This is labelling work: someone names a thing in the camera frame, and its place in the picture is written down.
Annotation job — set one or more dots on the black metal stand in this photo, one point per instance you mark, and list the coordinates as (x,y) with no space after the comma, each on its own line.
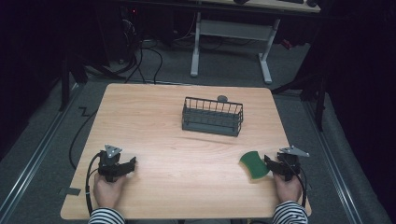
(67,81)
(314,84)

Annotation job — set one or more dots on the small red object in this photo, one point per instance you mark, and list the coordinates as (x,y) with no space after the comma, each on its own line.
(287,44)

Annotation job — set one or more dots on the grey tape strip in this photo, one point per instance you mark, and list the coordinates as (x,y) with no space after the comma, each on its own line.
(71,191)

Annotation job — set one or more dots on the green sponge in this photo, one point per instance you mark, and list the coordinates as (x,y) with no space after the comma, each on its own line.
(253,165)

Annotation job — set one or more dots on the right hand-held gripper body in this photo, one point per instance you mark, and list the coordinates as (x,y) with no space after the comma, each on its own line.
(289,163)

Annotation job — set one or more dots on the round dark grey knob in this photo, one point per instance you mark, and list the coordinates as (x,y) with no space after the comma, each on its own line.
(222,98)

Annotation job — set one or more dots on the person's left hand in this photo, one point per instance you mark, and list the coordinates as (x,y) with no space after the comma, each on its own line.
(107,191)

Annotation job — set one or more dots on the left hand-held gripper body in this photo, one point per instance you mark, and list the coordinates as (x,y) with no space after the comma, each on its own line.
(109,163)

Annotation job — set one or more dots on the black computer mouse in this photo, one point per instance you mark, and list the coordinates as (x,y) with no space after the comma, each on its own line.
(312,2)

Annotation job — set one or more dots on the person's right hand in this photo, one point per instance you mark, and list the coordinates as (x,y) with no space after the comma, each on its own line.
(288,189)

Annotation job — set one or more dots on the white-legged wooden desk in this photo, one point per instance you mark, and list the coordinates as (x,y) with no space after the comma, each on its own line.
(233,29)

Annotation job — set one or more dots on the black computer tower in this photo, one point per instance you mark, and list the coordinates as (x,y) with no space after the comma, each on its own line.
(120,34)

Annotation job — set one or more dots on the dark object on desk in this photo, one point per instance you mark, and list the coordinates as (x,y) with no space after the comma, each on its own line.
(241,1)

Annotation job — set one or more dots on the metal floor rail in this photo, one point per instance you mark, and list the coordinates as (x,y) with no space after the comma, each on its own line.
(333,161)
(34,155)

